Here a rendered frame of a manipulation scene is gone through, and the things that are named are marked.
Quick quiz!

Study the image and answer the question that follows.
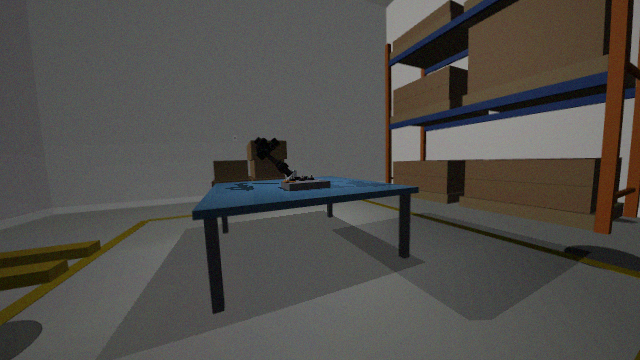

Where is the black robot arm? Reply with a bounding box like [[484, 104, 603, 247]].
[[254, 137, 293, 177]]

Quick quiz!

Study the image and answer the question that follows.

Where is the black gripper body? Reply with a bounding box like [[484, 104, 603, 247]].
[[256, 138, 280, 160]]

